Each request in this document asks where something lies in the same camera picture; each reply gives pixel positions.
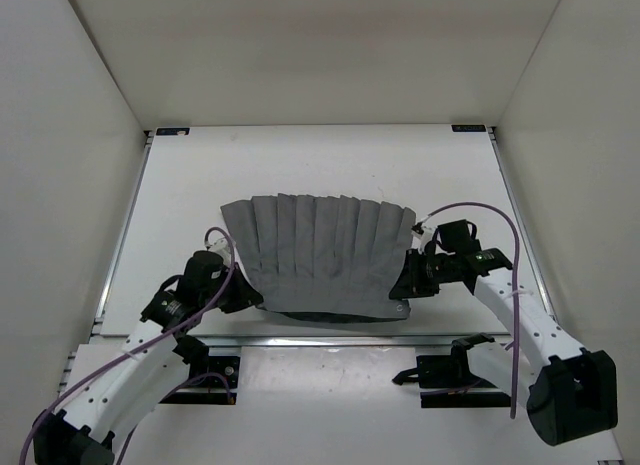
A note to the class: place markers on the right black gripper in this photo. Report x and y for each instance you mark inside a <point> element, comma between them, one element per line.
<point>411,284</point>

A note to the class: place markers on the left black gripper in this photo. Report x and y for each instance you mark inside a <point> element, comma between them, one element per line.
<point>245,293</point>

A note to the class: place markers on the grey pleated skirt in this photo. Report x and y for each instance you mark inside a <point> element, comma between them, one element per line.
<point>323,259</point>

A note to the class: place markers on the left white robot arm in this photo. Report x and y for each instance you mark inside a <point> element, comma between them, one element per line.
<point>95,415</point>

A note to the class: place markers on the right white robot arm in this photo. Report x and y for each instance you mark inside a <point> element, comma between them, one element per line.
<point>568,391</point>

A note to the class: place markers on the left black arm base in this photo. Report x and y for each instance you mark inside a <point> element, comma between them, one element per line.
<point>211,380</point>

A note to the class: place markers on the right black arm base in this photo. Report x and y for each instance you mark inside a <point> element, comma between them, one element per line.
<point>446,381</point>

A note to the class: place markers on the left blue table label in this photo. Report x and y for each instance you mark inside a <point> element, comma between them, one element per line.
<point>176,131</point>

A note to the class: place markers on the blue table label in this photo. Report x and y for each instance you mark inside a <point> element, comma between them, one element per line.
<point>176,131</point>
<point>468,128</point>

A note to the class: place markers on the right blue table label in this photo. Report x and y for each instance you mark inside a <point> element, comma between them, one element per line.
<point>468,128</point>

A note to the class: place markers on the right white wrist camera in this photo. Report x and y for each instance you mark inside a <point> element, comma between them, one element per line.
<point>422,234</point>

